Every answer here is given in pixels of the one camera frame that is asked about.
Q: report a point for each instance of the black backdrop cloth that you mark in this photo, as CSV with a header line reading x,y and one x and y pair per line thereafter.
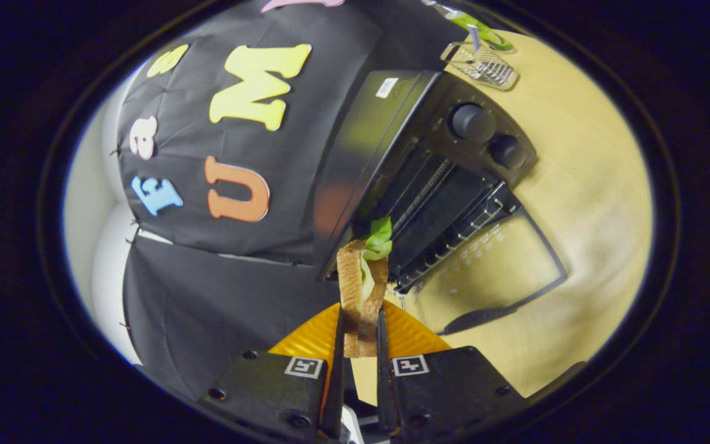
x,y
207,296

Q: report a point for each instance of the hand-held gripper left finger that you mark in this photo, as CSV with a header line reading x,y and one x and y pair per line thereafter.
x,y
338,382

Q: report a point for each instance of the black toaster oven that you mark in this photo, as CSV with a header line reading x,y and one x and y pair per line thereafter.
x,y
435,203

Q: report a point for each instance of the green label plastic bottle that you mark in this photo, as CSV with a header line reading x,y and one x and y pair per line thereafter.
x,y
475,26

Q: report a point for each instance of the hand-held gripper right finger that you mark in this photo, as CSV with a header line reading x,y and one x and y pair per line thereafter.
x,y
383,382

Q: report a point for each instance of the lettuce bread sandwich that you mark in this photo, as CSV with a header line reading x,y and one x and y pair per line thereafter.
x,y
350,290

